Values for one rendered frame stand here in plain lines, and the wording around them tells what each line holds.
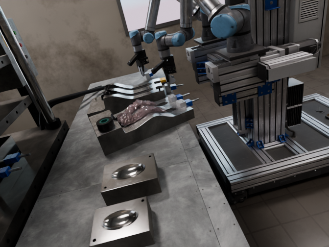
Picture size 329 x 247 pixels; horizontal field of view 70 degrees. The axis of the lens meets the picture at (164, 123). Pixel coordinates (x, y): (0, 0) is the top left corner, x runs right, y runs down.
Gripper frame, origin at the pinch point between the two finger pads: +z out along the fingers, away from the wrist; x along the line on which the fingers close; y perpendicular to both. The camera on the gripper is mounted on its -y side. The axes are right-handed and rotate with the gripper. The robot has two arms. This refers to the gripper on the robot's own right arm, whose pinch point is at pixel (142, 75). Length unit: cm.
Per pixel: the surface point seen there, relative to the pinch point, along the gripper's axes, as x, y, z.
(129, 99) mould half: -46, -37, -4
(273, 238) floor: -123, -5, 85
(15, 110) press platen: -29, -94, -18
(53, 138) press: -28, -84, 6
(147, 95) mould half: -52, -27, -4
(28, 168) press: -50, -101, 6
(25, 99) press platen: -17, -88, -19
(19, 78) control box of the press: 2, -85, -28
